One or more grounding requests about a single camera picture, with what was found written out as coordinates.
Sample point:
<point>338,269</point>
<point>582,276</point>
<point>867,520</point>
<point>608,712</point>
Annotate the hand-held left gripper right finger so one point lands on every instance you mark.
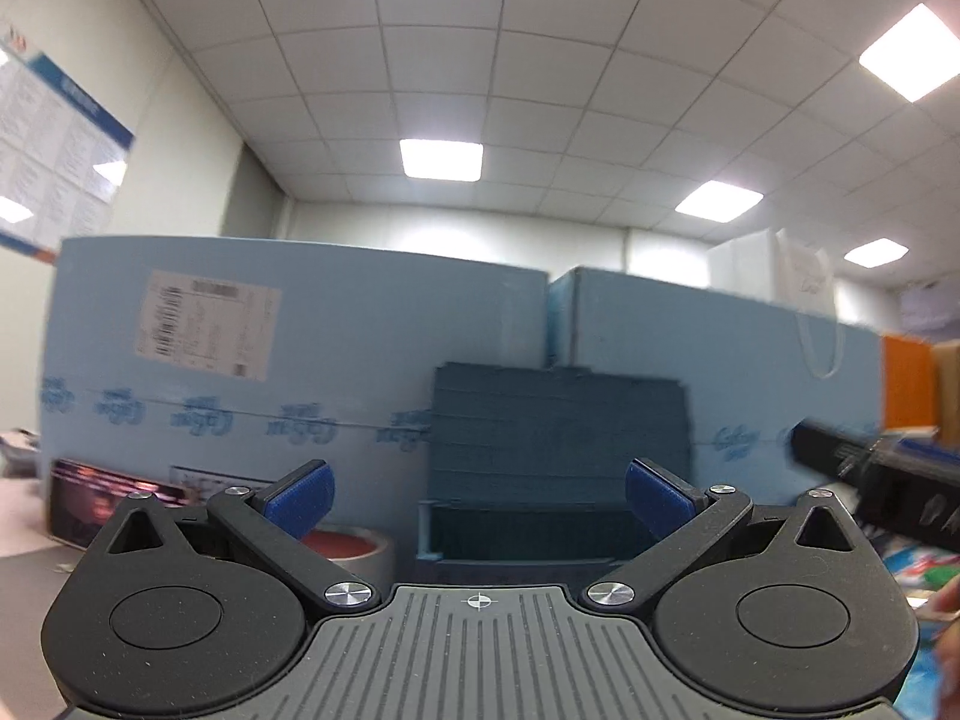
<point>660,499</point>

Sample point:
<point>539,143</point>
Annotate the brown cardboard box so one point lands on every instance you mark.
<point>949,390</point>

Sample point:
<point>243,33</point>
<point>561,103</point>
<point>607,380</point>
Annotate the red tape roll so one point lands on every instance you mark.
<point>352,551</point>

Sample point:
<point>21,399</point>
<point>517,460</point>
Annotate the ceiling light panel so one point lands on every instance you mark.
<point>718,201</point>
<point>875,251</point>
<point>911,52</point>
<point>441,159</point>

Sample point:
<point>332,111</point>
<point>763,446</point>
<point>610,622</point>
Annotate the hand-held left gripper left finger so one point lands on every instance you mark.
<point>300,499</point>

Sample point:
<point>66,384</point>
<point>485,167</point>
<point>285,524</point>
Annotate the light blue cardboard box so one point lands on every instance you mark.
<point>750,360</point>
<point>337,330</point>

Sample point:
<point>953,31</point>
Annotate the person's right hand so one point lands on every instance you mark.
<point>952,630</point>

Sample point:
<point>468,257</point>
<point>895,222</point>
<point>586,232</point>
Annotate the orange box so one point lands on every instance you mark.
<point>907,382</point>

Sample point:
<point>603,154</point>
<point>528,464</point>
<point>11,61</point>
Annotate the blue container-shaped storage box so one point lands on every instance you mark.
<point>555,450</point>

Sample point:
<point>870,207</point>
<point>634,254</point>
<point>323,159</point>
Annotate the white paper bag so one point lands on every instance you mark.
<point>757,270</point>

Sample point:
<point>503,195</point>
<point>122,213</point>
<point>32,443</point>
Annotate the white shipping label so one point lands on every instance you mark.
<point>206,322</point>

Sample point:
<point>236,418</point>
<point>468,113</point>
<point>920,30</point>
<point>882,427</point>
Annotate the wall poster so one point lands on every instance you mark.
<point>52,142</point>

